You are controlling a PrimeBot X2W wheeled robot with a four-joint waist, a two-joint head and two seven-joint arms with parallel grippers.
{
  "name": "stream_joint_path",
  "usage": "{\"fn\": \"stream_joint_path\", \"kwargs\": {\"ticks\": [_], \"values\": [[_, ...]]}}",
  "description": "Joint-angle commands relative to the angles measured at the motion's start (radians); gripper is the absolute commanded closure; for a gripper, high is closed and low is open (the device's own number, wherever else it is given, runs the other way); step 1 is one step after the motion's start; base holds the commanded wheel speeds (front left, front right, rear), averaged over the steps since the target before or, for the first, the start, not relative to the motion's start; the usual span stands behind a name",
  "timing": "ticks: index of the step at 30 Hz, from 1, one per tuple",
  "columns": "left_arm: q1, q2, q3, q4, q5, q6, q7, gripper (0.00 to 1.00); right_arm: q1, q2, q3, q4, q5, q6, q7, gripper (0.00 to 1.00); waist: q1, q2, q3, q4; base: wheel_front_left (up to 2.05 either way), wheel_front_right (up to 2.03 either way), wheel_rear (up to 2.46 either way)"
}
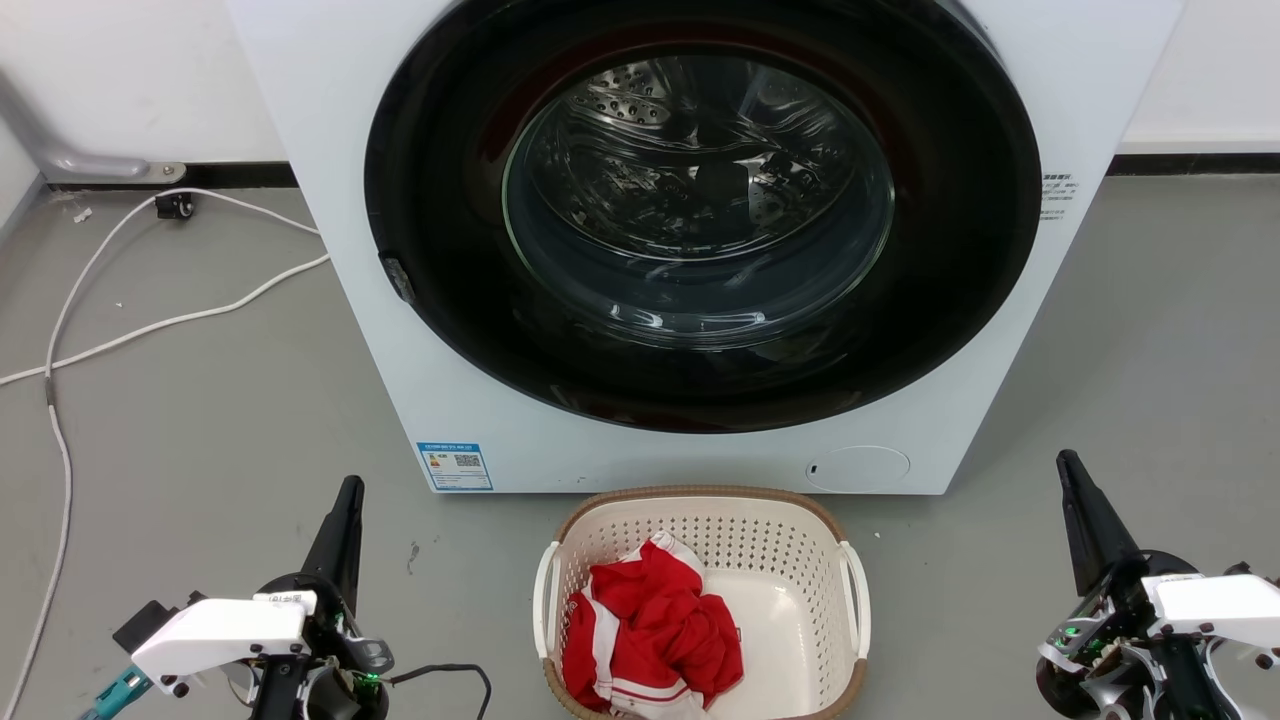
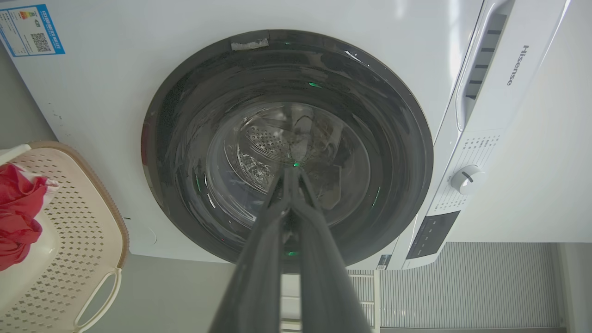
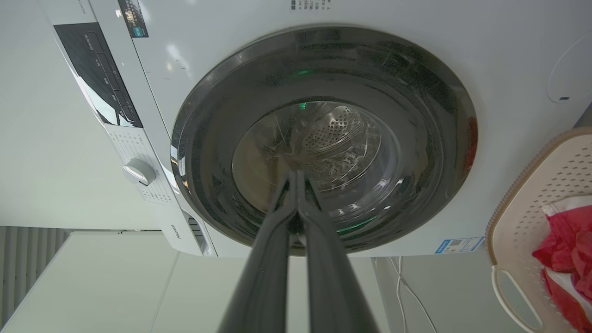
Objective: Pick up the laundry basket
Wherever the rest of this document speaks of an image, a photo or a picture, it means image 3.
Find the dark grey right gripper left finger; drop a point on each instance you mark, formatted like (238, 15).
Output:
(263, 273)

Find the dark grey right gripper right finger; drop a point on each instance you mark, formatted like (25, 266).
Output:
(330, 277)

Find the beige perforated laundry basket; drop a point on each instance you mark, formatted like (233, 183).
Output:
(522, 222)

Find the blue energy label sticker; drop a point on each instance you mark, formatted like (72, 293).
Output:
(459, 245)

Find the round dark glass washer door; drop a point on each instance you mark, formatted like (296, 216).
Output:
(323, 138)

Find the silver washer control knob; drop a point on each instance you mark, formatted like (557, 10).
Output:
(139, 172)

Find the red and white garment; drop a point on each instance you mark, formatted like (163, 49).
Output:
(569, 254)

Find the white front-load washing machine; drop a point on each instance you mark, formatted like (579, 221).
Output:
(462, 60)

